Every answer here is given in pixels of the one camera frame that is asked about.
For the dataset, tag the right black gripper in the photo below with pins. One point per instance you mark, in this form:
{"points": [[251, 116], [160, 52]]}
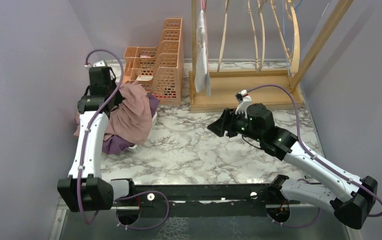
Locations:
{"points": [[225, 122]]}

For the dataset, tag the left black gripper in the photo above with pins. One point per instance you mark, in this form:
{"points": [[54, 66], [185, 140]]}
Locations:
{"points": [[119, 98]]}

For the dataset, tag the pink clothes pile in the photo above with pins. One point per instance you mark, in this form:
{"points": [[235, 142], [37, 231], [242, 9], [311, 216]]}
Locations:
{"points": [[129, 119]]}

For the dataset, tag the white skirt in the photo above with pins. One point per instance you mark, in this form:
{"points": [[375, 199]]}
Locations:
{"points": [[202, 80]]}

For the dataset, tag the blue wire hanger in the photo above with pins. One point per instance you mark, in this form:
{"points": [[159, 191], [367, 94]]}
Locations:
{"points": [[289, 26]]}

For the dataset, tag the pink wire hanger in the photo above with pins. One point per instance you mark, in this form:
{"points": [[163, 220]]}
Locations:
{"points": [[203, 5]]}

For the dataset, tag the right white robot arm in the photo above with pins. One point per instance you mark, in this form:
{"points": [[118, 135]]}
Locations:
{"points": [[348, 196]]}

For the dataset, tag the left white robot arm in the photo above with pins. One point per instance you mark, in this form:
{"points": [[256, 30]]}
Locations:
{"points": [[84, 189]]}

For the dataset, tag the wooden hanger rack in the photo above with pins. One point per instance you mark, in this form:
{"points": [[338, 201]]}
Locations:
{"points": [[273, 87]]}

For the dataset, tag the wooden hanger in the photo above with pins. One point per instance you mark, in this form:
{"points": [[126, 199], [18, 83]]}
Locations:
{"points": [[292, 55], [223, 40], [259, 57]]}

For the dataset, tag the purple cloth under pile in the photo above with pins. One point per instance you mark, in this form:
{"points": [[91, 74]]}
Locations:
{"points": [[116, 144]]}

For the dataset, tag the orange plastic file organizer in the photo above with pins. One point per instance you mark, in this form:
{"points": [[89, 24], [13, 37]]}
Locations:
{"points": [[159, 69]]}

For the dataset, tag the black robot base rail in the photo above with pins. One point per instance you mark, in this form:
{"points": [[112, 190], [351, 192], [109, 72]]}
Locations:
{"points": [[199, 200]]}

